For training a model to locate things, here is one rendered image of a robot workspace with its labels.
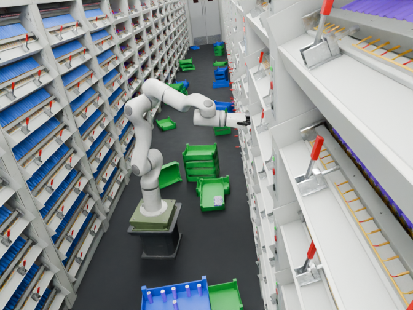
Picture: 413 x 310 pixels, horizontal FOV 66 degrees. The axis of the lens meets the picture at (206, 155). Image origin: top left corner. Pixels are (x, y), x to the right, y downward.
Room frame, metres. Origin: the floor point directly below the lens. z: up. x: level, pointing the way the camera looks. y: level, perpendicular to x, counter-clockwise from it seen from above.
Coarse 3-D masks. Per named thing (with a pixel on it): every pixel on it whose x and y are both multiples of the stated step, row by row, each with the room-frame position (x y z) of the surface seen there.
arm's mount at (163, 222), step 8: (168, 200) 1.90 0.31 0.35; (136, 208) 1.84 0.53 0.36; (168, 208) 1.81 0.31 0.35; (176, 208) 1.88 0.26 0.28; (136, 216) 1.75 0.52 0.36; (144, 216) 1.74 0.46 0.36; (160, 216) 1.73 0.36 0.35; (168, 216) 1.72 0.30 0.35; (136, 224) 1.69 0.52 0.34; (144, 224) 1.68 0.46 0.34; (152, 224) 1.67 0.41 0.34; (160, 224) 1.66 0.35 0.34; (168, 224) 1.68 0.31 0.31
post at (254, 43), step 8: (248, 24) 1.27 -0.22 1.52; (248, 32) 1.27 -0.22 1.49; (248, 40) 1.27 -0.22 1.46; (256, 40) 1.27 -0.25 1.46; (248, 48) 1.27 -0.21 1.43; (256, 48) 1.27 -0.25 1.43; (248, 88) 1.34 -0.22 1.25; (256, 96) 1.27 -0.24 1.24; (256, 136) 1.27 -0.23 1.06; (256, 144) 1.27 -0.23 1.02; (256, 176) 1.27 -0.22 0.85; (256, 200) 1.27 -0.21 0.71; (256, 208) 1.27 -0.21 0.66; (256, 216) 1.30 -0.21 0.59
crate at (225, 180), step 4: (228, 176) 2.55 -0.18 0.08; (224, 180) 2.57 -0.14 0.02; (228, 180) 2.55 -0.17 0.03; (224, 184) 2.54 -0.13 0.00; (228, 184) 2.53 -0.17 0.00; (196, 188) 2.42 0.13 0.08; (224, 188) 2.47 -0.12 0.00; (228, 188) 2.37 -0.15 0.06; (196, 192) 2.40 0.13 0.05; (224, 192) 2.38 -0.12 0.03; (228, 192) 2.37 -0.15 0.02
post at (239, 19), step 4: (236, 8) 1.97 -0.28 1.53; (236, 12) 1.99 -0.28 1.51; (240, 16) 1.96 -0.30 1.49; (240, 20) 1.96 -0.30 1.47; (240, 24) 1.96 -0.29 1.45; (240, 28) 1.96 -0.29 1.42; (240, 48) 1.96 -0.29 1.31; (240, 52) 1.96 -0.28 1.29; (240, 56) 1.96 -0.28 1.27; (240, 60) 1.97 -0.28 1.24; (244, 60) 1.96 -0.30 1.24; (240, 64) 1.97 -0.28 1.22; (244, 64) 1.96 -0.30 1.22; (240, 76) 2.00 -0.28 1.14; (244, 92) 1.96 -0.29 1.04; (244, 96) 1.96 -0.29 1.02; (248, 172) 1.96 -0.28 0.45; (248, 176) 1.96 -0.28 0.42; (248, 188) 1.97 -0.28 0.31
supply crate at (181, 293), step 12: (204, 276) 1.06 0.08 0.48; (144, 288) 1.03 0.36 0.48; (156, 288) 1.05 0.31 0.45; (168, 288) 1.05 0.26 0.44; (180, 288) 1.05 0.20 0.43; (192, 288) 1.06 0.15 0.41; (204, 288) 1.04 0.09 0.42; (144, 300) 1.02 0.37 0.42; (156, 300) 1.02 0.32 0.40; (168, 300) 1.01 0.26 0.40; (180, 300) 1.01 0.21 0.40; (192, 300) 1.00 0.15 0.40; (204, 300) 0.99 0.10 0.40
